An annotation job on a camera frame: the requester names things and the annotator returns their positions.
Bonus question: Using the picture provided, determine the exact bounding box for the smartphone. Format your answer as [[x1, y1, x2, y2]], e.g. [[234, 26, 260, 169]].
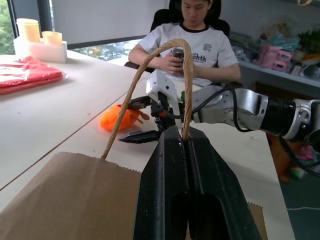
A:
[[170, 48, 186, 60]]

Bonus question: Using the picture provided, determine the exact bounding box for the short yellow plastic cup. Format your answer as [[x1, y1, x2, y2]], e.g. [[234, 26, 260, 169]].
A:
[[41, 30, 63, 47]]

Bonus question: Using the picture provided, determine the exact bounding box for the green plant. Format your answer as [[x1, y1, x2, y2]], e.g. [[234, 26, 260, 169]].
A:
[[297, 29, 320, 54]]

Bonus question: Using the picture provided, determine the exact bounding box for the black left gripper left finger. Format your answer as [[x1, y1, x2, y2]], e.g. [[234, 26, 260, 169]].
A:
[[133, 125, 191, 240]]

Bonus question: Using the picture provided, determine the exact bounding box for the person's right hand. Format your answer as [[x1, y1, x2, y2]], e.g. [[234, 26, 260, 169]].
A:
[[159, 51, 186, 76]]

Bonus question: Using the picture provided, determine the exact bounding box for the person's left hand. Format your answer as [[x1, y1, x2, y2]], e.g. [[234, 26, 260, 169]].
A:
[[192, 58, 205, 80]]

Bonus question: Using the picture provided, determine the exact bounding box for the orange plush toy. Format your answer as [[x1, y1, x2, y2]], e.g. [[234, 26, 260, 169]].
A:
[[99, 103, 151, 132]]

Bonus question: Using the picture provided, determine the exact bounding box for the pink toy box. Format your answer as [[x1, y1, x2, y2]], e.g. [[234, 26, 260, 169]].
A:
[[257, 42, 294, 73]]

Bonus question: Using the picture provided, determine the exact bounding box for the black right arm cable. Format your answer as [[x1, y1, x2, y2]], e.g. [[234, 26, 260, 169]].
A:
[[191, 86, 251, 133]]

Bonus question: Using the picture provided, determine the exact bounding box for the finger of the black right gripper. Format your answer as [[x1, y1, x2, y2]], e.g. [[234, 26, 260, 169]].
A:
[[118, 129, 161, 144], [126, 95, 152, 111]]

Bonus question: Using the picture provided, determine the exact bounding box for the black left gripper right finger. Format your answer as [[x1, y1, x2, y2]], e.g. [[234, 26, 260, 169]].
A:
[[184, 126, 263, 240]]

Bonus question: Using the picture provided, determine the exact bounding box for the white tray with cups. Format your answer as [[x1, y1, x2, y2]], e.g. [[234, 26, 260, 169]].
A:
[[13, 36, 68, 64]]

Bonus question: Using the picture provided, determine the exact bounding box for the tall yellow plastic container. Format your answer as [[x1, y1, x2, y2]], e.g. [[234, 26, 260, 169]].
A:
[[15, 18, 41, 44]]

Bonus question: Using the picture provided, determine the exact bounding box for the brown paper bag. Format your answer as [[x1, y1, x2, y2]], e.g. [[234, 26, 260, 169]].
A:
[[0, 37, 270, 240]]

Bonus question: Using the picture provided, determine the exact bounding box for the seated person in white shirt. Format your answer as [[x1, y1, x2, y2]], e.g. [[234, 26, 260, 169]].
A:
[[127, 0, 242, 88]]

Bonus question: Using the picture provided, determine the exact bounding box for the black office chair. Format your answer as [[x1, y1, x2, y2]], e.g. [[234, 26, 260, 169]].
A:
[[124, 0, 231, 72]]

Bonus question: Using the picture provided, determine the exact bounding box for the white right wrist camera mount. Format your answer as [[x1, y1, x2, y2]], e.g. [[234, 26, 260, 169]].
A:
[[145, 69, 186, 126]]

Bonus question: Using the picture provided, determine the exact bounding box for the red packaged cloth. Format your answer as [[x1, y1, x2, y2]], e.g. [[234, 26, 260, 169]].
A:
[[0, 55, 69, 96]]

